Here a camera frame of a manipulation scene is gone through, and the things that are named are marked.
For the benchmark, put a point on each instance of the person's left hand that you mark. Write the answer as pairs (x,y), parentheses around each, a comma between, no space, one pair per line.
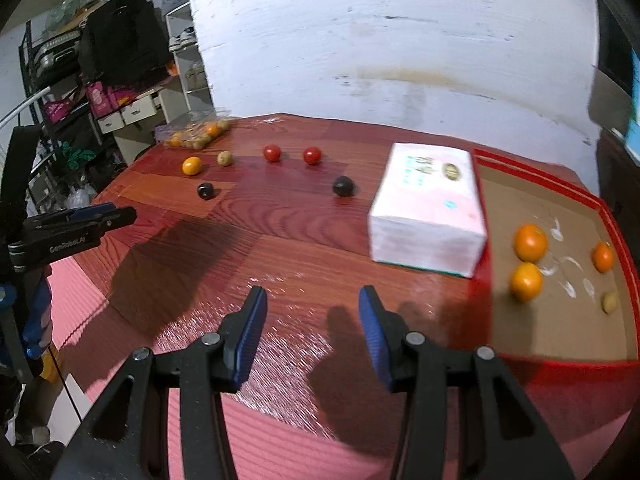
(39,310)

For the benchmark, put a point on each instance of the white sneakers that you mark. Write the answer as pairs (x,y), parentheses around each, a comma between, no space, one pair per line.
(181,39)

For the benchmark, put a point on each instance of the white shoe shelf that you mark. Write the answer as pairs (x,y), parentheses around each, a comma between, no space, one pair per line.
(192,70)

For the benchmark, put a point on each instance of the beige shoes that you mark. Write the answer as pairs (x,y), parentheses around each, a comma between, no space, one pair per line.
(196,75)

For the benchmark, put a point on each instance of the white drawer cabinet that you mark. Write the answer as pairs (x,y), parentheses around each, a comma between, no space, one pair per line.
(132,112)

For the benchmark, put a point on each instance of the black backpack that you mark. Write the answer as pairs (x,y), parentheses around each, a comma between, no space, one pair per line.
(122,42)

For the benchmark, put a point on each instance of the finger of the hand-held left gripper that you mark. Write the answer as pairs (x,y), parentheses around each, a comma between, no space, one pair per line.
(120,217)
(85,211)

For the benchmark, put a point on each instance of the black metal rack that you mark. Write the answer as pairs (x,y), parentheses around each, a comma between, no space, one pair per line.
(55,90)

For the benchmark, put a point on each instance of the small orange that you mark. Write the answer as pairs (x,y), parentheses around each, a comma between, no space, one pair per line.
(192,165)
(602,257)

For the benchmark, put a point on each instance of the brown round fruit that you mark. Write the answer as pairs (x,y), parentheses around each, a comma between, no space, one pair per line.
(609,302)
(225,158)

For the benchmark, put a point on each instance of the red cardboard box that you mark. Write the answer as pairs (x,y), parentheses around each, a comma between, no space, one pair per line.
(560,320)

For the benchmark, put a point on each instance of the white pipe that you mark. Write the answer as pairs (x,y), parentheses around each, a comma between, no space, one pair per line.
(25,102)

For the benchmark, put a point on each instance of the large orange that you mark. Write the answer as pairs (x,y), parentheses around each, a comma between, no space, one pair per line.
(526,281)
(531,243)

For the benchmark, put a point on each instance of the pink tissue pack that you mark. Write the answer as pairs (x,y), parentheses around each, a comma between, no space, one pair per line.
(425,210)

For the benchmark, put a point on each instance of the blue printed packet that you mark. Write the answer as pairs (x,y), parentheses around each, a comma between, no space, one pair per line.
(635,105)

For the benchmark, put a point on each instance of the pink ribbed mat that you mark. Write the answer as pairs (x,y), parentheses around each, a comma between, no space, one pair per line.
(70,300)

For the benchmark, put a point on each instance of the red tomato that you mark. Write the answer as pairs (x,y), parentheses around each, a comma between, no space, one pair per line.
(272,153)
(312,155)

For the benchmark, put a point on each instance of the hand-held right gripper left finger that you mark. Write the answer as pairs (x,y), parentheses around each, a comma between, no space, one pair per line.
(248,340)

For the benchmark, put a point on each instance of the pink bags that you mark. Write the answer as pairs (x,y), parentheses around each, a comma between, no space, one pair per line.
(105,97)

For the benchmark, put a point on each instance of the clear plastic bag of fruit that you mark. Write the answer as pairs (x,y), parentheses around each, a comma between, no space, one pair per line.
(195,135)

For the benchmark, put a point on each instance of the dark plum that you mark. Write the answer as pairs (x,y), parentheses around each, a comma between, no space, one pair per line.
(343,186)
(205,190)

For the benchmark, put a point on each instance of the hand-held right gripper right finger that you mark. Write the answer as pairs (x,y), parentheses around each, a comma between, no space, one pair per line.
(372,340)

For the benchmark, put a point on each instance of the dark wooden cabinet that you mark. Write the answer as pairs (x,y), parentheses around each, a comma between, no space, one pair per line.
(620,180)

